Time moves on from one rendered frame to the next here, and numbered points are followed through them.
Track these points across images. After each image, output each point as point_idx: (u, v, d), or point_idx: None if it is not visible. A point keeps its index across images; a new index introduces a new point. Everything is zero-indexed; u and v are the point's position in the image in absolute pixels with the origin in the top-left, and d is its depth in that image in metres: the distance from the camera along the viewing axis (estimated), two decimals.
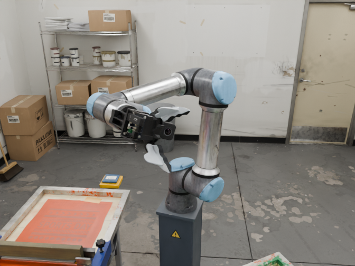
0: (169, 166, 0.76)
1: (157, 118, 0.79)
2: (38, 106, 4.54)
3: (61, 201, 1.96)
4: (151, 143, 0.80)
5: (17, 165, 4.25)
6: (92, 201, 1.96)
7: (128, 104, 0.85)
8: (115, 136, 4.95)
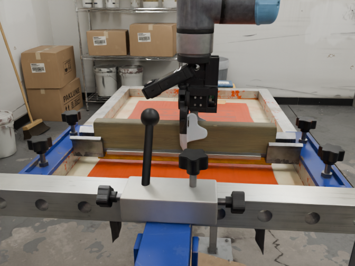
0: (183, 144, 0.72)
1: None
2: (66, 56, 3.80)
3: (162, 103, 1.21)
4: None
5: (42, 123, 3.51)
6: None
7: None
8: None
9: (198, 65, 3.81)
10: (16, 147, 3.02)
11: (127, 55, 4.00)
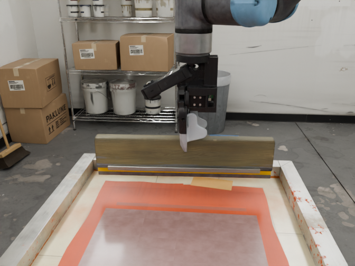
0: (183, 144, 0.72)
1: None
2: (49, 70, 3.40)
3: (139, 187, 0.82)
4: None
5: (21, 148, 3.12)
6: (212, 187, 0.82)
7: None
8: (148, 113, 3.81)
9: None
10: None
11: (118, 68, 3.61)
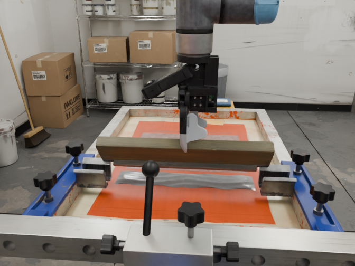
0: (183, 144, 0.72)
1: None
2: (67, 63, 3.83)
3: (162, 123, 1.24)
4: None
5: (43, 130, 3.54)
6: (211, 123, 1.24)
7: None
8: (153, 102, 4.24)
9: None
10: (17, 155, 3.05)
11: (127, 62, 4.03)
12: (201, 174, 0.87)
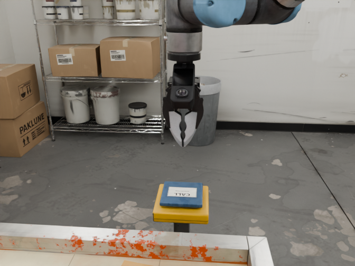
0: (183, 141, 0.74)
1: (169, 102, 0.71)
2: (24, 77, 3.13)
3: None
4: (193, 107, 0.71)
5: None
6: None
7: (167, 49, 0.68)
8: (132, 123, 3.54)
9: None
10: None
11: (99, 75, 3.34)
12: None
